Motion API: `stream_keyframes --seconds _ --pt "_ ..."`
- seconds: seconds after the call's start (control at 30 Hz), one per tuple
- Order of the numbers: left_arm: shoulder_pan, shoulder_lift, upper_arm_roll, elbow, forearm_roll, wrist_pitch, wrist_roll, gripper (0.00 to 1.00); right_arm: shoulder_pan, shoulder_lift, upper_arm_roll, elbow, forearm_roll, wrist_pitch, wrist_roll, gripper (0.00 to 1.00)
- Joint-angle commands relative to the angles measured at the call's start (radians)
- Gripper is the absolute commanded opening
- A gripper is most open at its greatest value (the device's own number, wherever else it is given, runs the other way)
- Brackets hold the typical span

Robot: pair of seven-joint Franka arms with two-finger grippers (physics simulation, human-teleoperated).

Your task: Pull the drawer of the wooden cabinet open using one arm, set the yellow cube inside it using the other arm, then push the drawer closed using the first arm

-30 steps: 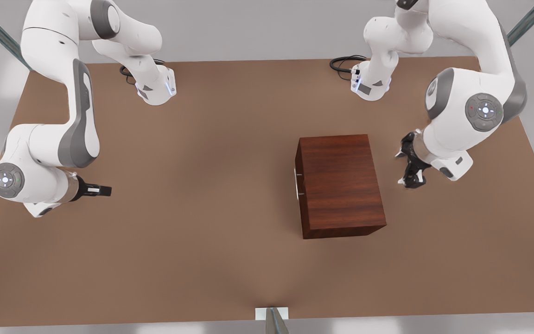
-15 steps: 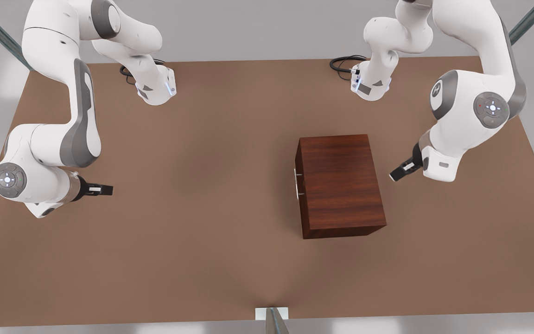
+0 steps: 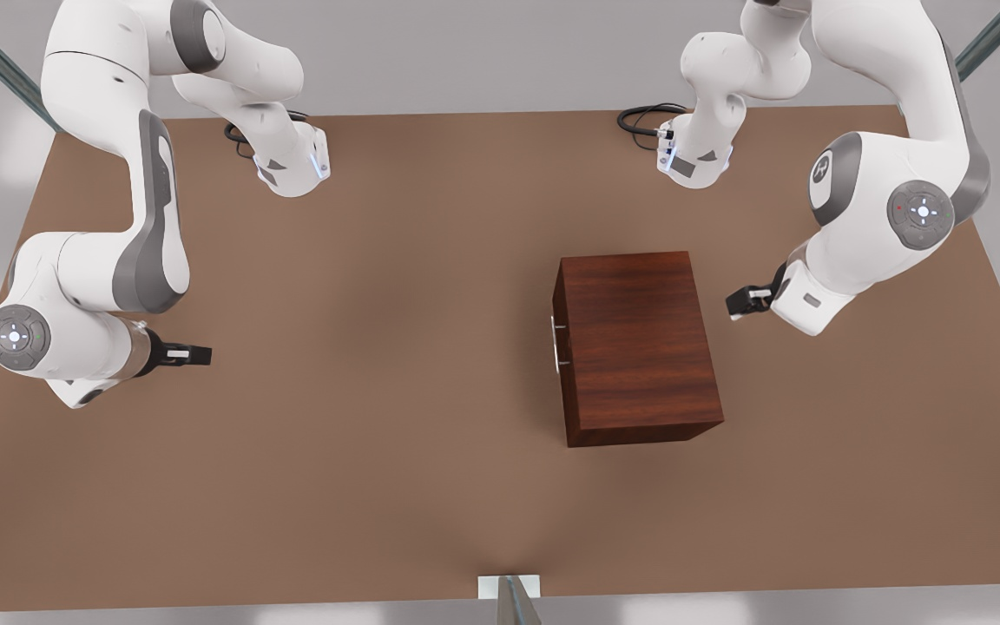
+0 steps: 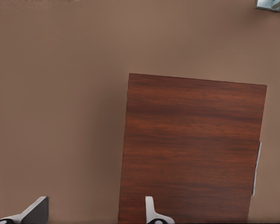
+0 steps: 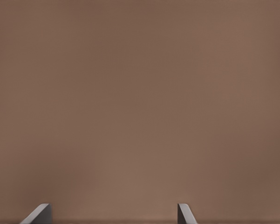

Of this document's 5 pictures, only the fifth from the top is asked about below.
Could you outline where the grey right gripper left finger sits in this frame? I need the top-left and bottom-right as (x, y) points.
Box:
(19, 203), (53, 224)

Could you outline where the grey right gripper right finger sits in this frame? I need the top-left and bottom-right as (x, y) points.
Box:
(177, 203), (198, 224)

